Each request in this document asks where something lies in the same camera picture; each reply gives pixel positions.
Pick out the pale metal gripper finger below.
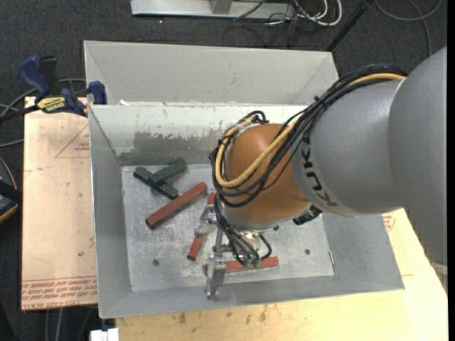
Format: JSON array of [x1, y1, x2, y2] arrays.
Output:
[[203, 261, 216, 300], [213, 261, 228, 296]]

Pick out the red-brown flat block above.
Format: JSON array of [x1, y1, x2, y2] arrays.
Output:
[[186, 191, 218, 261], [145, 181, 208, 230], [225, 256, 279, 273]]

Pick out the grey metal bin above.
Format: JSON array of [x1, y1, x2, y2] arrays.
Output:
[[84, 40, 406, 319]]

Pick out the dark green flat block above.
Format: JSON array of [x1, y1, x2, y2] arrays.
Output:
[[133, 166, 179, 200], [149, 158, 188, 188]]

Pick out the brown cardboard board red print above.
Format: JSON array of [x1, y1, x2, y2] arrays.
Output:
[[21, 96, 99, 311]]

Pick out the black cylinder on white bracket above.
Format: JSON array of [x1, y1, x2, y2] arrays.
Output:
[[291, 206, 323, 226]]

